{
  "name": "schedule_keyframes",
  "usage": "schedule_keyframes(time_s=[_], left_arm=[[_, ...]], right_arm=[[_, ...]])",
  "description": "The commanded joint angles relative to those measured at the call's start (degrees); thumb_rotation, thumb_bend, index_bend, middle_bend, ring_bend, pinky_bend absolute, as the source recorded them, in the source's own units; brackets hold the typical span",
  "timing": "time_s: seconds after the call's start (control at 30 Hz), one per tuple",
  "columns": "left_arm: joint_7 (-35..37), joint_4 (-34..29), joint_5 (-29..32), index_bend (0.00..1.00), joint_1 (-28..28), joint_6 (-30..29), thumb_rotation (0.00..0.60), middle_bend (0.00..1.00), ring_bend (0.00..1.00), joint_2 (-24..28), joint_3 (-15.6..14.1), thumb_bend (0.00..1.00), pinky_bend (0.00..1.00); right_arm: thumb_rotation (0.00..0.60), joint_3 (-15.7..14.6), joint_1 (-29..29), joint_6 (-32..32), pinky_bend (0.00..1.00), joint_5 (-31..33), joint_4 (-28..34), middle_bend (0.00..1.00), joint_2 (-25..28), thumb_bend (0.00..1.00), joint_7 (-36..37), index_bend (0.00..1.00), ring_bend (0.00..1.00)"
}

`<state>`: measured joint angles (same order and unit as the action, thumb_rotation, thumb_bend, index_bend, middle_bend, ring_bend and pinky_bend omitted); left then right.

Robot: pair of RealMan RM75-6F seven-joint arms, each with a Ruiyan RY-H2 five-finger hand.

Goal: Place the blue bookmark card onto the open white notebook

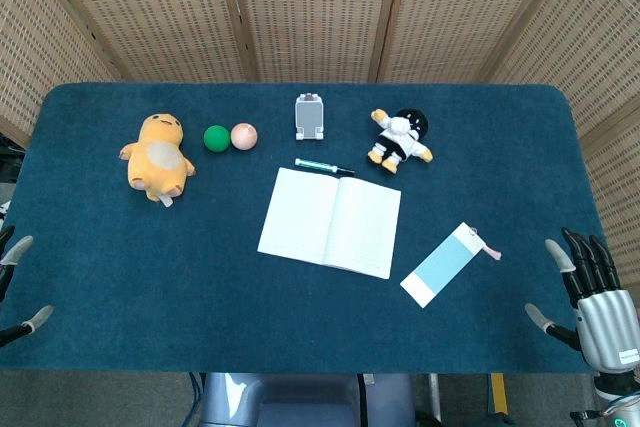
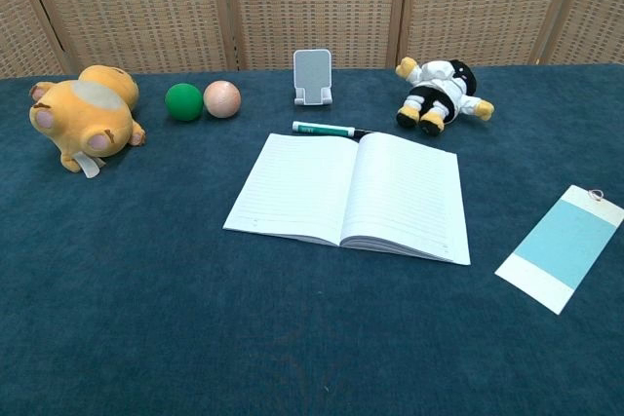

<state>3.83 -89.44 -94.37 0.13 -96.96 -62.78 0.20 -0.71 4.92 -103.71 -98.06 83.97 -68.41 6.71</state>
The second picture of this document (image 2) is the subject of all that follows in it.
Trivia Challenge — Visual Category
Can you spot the woven wooden folding screen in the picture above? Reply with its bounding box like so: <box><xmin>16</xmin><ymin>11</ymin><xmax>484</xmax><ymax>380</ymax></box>
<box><xmin>0</xmin><ymin>0</ymin><xmax>624</xmax><ymax>80</ymax></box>

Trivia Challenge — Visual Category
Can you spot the peach pink ball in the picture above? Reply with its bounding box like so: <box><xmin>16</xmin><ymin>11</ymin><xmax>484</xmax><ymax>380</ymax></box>
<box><xmin>203</xmin><ymin>80</ymin><xmax>243</xmax><ymax>119</ymax></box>

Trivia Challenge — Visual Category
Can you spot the white phone stand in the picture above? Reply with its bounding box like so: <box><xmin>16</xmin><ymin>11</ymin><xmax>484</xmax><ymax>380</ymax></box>
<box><xmin>292</xmin><ymin>48</ymin><xmax>335</xmax><ymax>108</ymax></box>

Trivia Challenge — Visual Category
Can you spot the green white marker pen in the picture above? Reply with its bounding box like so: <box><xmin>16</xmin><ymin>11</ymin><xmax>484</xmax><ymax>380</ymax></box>
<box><xmin>292</xmin><ymin>120</ymin><xmax>374</xmax><ymax>139</ymax></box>

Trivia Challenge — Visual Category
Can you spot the teal table cloth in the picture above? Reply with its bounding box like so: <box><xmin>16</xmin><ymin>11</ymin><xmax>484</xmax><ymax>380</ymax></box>
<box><xmin>0</xmin><ymin>62</ymin><xmax>624</xmax><ymax>416</ymax></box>

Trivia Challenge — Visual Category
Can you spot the yellow plush animal toy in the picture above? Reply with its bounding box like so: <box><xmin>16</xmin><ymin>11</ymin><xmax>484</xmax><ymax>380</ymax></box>
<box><xmin>27</xmin><ymin>63</ymin><xmax>147</xmax><ymax>179</ymax></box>

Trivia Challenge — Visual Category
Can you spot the blue white card bookmark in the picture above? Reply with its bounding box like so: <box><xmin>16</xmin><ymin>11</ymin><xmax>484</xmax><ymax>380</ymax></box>
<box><xmin>493</xmin><ymin>184</ymin><xmax>624</xmax><ymax>316</ymax></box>

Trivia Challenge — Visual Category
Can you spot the black white plush doll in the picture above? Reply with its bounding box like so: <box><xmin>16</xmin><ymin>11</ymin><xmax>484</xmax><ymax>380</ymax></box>
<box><xmin>395</xmin><ymin>56</ymin><xmax>495</xmax><ymax>136</ymax></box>

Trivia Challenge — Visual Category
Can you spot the open lined notebook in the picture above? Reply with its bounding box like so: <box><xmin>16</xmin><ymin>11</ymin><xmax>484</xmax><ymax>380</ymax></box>
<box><xmin>222</xmin><ymin>132</ymin><xmax>472</xmax><ymax>267</ymax></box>

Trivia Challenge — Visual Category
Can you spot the green ball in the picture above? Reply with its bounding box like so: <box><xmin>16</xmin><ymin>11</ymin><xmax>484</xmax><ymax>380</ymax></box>
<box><xmin>164</xmin><ymin>82</ymin><xmax>204</xmax><ymax>123</ymax></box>

